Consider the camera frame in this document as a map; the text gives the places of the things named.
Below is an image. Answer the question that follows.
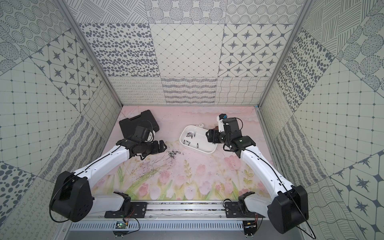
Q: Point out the white plastic storage box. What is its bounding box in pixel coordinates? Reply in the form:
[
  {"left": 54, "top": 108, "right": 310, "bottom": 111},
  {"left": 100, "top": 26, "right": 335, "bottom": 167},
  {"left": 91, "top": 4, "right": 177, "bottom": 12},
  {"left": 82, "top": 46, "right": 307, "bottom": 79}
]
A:
[{"left": 179, "top": 125, "right": 217, "bottom": 154}]

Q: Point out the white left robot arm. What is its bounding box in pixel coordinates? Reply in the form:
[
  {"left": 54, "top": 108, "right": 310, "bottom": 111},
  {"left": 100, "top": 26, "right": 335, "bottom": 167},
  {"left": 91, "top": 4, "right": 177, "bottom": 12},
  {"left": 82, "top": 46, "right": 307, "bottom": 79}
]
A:
[{"left": 49, "top": 126, "right": 168, "bottom": 223}]

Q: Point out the white slotted cable duct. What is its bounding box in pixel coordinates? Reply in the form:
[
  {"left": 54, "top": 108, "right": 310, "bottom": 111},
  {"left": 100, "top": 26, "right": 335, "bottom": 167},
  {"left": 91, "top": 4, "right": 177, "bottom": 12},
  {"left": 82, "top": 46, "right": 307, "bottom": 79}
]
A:
[{"left": 69, "top": 220, "right": 243, "bottom": 232}]

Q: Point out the aluminium mounting rail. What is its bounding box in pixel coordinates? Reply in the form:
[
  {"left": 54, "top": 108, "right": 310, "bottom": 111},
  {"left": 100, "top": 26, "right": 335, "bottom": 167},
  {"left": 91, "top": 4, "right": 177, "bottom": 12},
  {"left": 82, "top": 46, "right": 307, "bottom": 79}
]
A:
[{"left": 87, "top": 198, "right": 268, "bottom": 218}]

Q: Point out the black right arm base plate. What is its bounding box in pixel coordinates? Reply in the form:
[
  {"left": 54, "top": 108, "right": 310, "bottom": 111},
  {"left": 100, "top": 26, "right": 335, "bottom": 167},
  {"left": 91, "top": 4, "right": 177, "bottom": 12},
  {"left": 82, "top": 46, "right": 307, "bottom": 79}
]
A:
[{"left": 223, "top": 201, "right": 264, "bottom": 219}]

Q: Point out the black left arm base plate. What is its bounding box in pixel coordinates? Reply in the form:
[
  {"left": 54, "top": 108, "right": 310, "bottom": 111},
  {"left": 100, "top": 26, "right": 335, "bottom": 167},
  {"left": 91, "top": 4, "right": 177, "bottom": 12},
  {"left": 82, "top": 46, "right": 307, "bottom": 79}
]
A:
[{"left": 104, "top": 202, "right": 148, "bottom": 219}]

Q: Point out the black plastic tool case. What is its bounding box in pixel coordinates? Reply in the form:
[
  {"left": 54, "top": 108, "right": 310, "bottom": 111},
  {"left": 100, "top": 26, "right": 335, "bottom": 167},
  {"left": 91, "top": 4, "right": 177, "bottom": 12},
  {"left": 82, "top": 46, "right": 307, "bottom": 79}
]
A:
[{"left": 119, "top": 110, "right": 160, "bottom": 139}]

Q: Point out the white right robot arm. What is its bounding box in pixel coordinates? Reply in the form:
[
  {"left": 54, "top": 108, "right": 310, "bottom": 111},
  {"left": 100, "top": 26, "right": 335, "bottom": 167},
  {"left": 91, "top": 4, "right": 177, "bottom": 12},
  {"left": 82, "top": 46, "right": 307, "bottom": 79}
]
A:
[{"left": 206, "top": 114, "right": 309, "bottom": 234}]

